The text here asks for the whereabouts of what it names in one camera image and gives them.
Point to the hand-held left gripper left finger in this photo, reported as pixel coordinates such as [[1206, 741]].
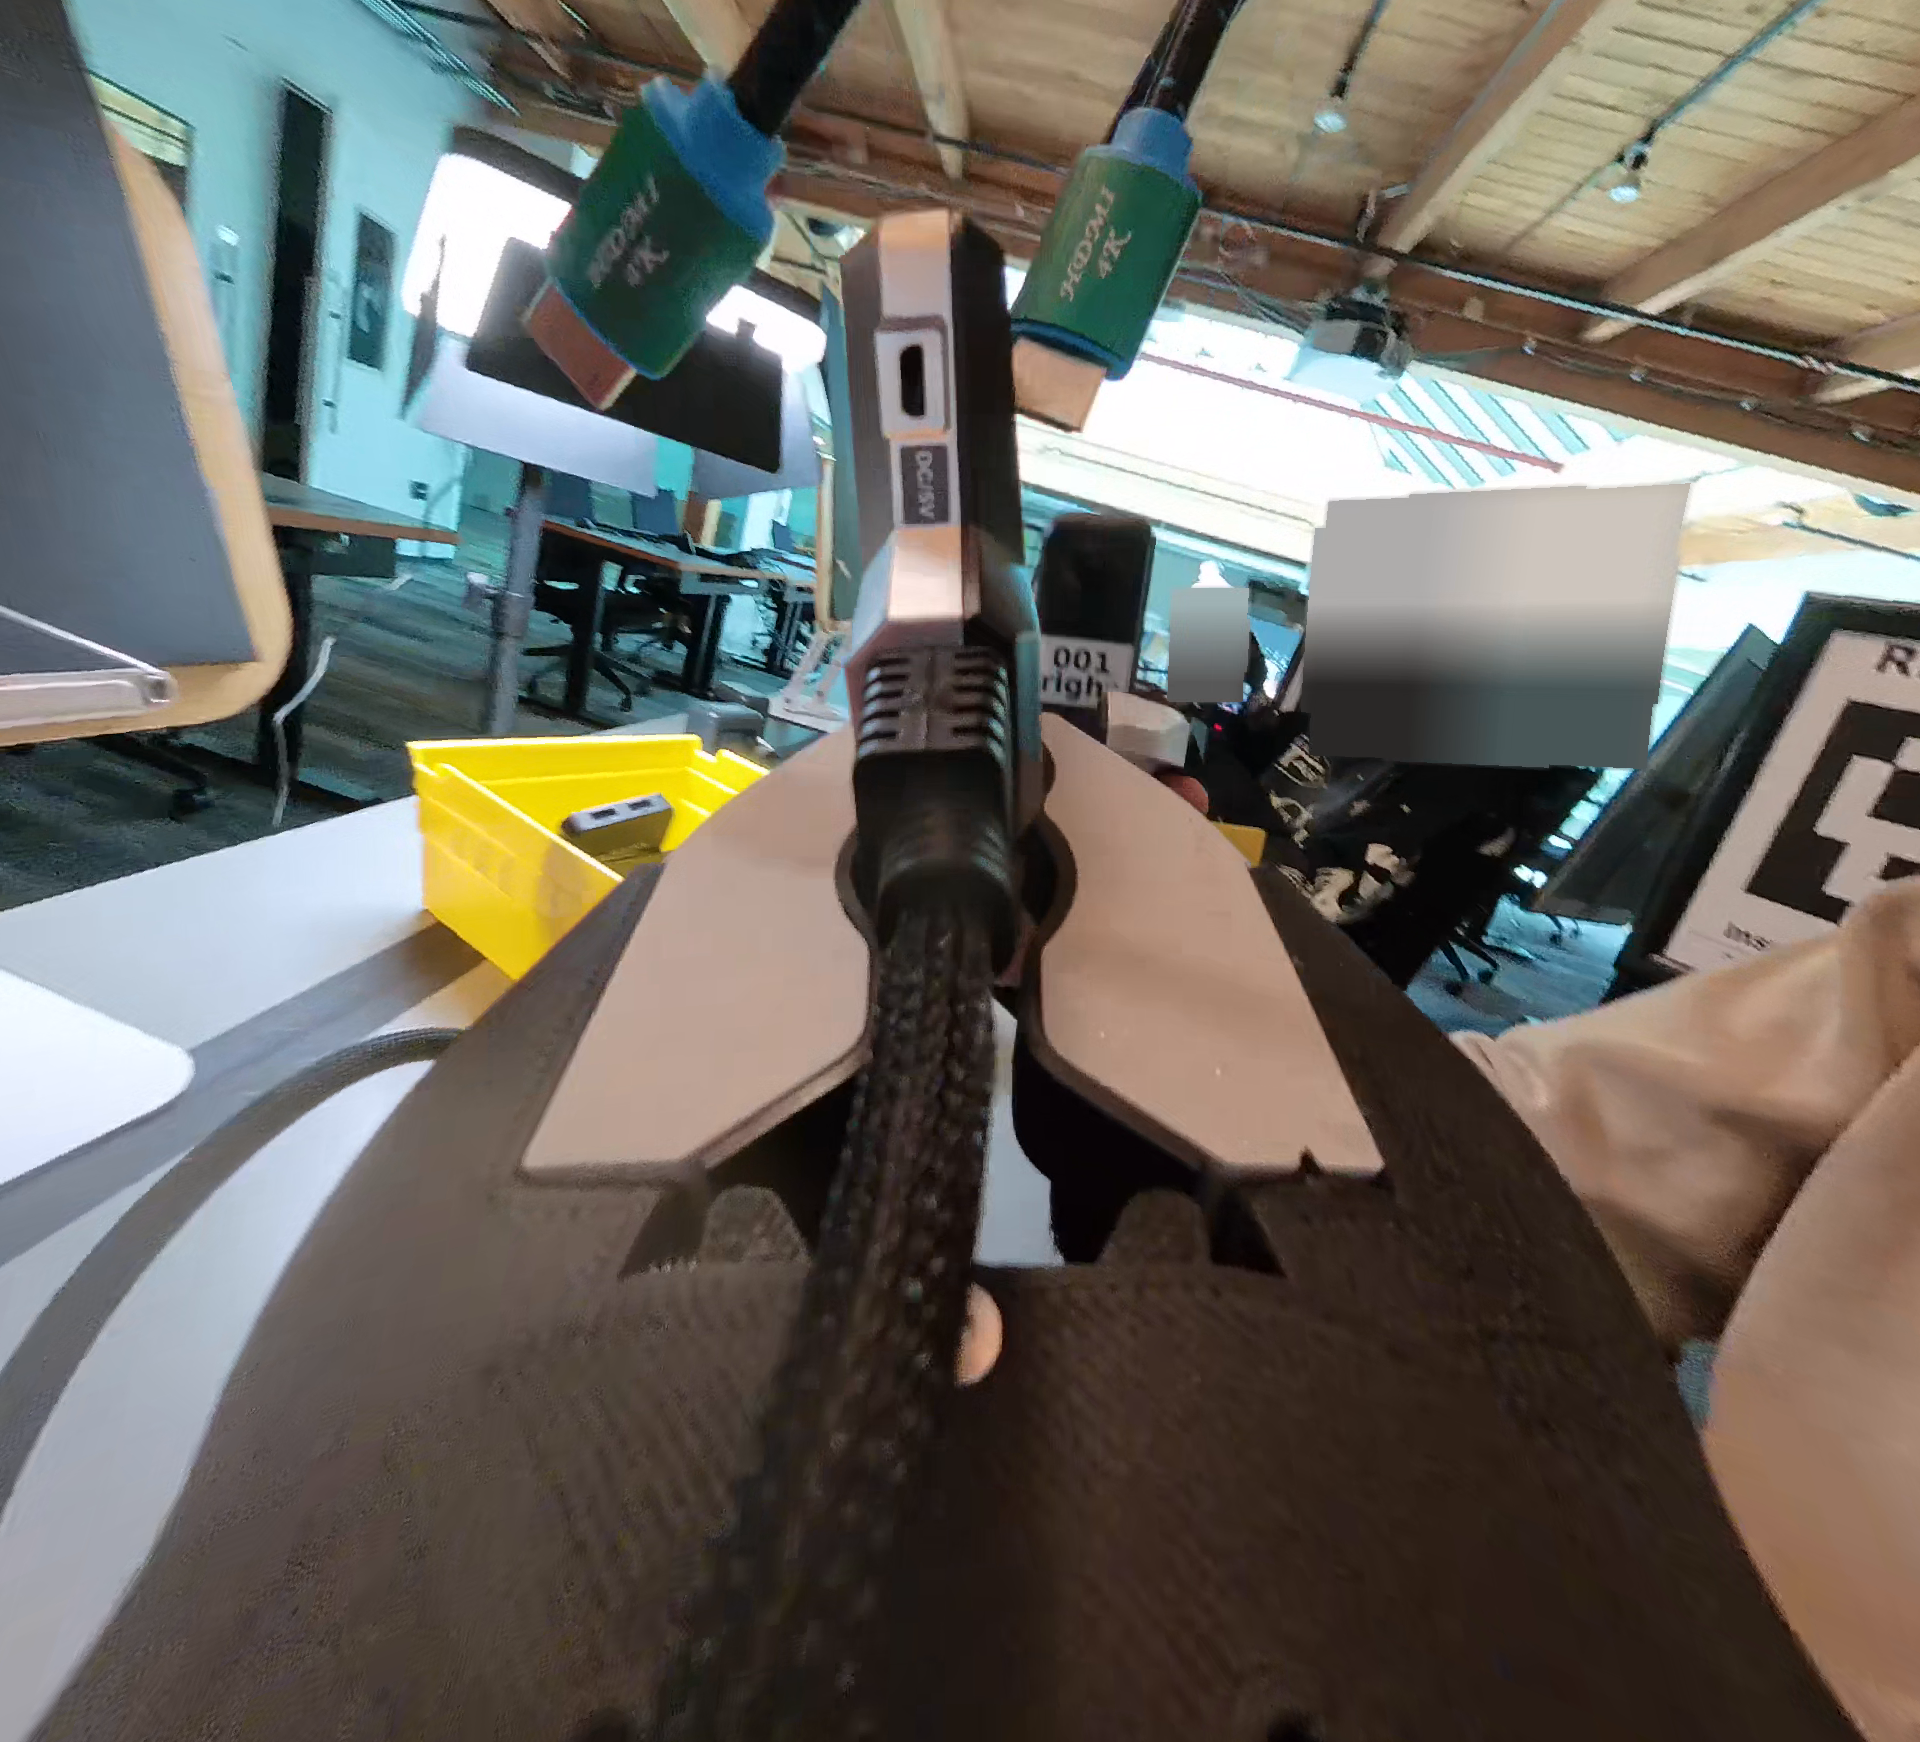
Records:
[[690, 1006]]

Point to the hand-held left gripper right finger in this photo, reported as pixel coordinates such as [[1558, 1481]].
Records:
[[1201, 1006]]

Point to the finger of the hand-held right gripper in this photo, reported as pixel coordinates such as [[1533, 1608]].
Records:
[[1155, 734]]

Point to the dark grey hdmi adapter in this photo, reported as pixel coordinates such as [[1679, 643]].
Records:
[[614, 824], [930, 602]]

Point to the yellow storage bin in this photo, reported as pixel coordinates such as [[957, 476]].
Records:
[[494, 843]]

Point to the person's right forearm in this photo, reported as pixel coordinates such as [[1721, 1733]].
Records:
[[1694, 1083]]

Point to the person's right hand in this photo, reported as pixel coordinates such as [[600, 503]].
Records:
[[1190, 792]]

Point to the small yellow bin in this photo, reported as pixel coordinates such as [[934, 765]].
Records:
[[1244, 845]]

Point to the black framed panel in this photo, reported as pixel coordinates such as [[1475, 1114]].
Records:
[[1650, 812]]

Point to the white tablet stand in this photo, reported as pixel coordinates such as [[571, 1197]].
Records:
[[75, 1066]]

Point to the black framed marker sign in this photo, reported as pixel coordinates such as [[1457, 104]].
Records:
[[1801, 722]]

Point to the person's beige hoodie torso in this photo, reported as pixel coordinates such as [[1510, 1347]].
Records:
[[1831, 1503]]

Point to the wooden board with black panel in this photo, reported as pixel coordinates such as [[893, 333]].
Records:
[[91, 422]]

